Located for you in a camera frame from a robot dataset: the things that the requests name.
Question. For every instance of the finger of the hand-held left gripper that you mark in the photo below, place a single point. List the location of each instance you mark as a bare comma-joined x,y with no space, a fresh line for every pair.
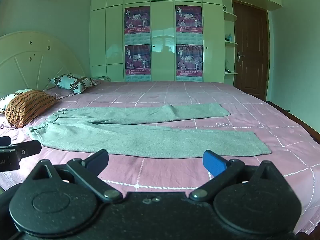
30,148
5,140

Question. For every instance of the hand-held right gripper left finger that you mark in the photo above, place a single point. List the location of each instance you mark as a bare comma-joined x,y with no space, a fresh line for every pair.
98,161

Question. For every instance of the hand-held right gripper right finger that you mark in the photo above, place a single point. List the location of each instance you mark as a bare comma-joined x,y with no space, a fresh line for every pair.
213,165

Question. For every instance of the green cloth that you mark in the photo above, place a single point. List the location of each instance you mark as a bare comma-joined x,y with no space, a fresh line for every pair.
150,140

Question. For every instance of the orange striped pillow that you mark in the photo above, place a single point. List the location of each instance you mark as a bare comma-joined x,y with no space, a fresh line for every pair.
27,107

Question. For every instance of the white patterned pillow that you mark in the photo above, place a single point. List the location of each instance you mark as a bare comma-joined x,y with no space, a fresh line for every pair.
8,98
72,82

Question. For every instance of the pink checked bed sheet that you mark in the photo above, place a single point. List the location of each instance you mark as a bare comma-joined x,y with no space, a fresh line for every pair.
250,100

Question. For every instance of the cream wooden headboard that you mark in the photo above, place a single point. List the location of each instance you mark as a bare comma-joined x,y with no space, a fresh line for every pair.
32,55

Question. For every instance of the brown wooden door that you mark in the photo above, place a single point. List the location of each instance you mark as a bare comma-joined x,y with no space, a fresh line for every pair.
251,55

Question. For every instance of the green wardrobe with posters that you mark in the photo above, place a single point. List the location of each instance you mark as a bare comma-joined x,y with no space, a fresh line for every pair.
162,55

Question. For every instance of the cream corner shelves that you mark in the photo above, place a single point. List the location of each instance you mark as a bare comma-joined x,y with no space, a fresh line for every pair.
229,42

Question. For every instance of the teal bottle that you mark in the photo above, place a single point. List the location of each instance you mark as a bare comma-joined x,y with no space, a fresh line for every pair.
230,37

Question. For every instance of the dark wooden bed frame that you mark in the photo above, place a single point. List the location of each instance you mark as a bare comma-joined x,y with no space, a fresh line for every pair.
300,122

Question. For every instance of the purple wall poster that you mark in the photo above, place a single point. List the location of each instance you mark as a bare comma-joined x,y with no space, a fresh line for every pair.
188,18
189,60
138,60
137,20

